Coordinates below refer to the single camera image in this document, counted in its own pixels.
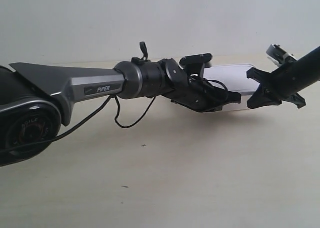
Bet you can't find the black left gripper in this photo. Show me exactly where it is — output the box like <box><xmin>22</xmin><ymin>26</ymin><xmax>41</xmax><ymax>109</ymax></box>
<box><xmin>163</xmin><ymin>75</ymin><xmax>242</xmax><ymax>113</ymax></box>

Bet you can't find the thin black cable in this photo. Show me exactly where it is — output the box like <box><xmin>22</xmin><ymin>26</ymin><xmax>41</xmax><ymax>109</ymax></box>
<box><xmin>0</xmin><ymin>78</ymin><xmax>230</xmax><ymax>154</ymax></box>

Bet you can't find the white lidded plastic container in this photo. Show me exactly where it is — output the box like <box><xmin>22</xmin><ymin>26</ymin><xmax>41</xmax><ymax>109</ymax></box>
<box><xmin>203</xmin><ymin>63</ymin><xmax>259</xmax><ymax>112</ymax></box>

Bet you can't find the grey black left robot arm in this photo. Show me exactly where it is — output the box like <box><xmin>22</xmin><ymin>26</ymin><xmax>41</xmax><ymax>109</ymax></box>
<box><xmin>0</xmin><ymin>57</ymin><xmax>241</xmax><ymax>166</ymax></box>

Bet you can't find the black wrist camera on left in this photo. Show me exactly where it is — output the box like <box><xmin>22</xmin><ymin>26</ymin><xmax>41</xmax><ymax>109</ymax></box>
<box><xmin>179</xmin><ymin>53</ymin><xmax>213</xmax><ymax>77</ymax></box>

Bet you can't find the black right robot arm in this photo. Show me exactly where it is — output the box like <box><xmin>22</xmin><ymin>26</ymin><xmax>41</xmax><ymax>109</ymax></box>
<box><xmin>246</xmin><ymin>44</ymin><xmax>320</xmax><ymax>109</ymax></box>

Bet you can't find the white wrist camera on right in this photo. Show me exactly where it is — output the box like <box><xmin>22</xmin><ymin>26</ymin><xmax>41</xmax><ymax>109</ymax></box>
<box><xmin>266</xmin><ymin>44</ymin><xmax>297</xmax><ymax>67</ymax></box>

